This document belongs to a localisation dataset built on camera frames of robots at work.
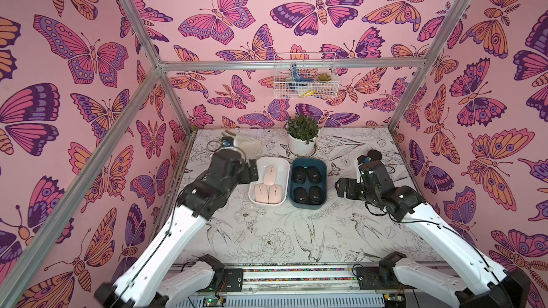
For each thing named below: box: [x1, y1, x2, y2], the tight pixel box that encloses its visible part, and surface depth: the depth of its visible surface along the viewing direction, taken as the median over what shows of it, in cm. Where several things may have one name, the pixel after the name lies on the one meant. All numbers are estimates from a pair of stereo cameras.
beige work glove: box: [233, 134, 264, 160], surface depth 116 cm
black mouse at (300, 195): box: [293, 186, 308, 204], surface depth 96 cm
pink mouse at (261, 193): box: [254, 183, 270, 204], surface depth 96 cm
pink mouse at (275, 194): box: [268, 183, 283, 204], surface depth 94 cm
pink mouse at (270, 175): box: [263, 165, 279, 187], surface depth 102 cm
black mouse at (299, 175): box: [292, 165, 307, 184], surface depth 101 cm
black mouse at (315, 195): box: [309, 185, 324, 205], surface depth 94 cm
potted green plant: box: [285, 113, 322, 157], surface depth 99 cm
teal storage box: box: [288, 157, 328, 210], surface depth 99 cm
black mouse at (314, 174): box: [306, 166, 322, 184], surface depth 101 cm
